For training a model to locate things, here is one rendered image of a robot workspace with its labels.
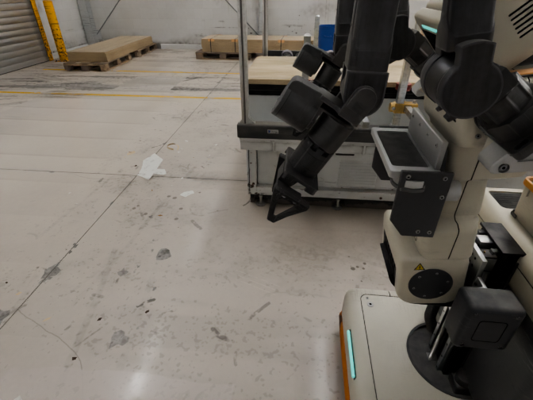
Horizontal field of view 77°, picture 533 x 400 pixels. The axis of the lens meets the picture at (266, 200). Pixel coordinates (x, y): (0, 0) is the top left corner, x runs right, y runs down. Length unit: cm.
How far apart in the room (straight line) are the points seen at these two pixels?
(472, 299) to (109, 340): 146
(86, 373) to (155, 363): 27
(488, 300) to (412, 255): 18
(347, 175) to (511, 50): 173
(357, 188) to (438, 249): 157
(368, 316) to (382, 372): 22
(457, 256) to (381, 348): 56
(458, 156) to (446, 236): 18
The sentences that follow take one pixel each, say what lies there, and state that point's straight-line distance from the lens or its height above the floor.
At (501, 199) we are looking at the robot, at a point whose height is 81.
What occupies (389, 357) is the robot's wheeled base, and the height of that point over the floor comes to 28.
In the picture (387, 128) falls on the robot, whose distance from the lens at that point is 94.
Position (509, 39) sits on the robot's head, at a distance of 72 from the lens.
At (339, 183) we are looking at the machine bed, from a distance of 237.
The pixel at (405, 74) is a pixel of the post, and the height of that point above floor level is 98.
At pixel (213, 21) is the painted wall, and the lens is 924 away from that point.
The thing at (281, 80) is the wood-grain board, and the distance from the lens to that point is 204.
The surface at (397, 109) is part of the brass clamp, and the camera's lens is 194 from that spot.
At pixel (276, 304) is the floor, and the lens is 177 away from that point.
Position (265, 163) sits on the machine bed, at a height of 34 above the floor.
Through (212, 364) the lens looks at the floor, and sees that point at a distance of 160.
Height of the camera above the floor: 135
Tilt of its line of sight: 33 degrees down
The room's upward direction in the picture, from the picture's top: straight up
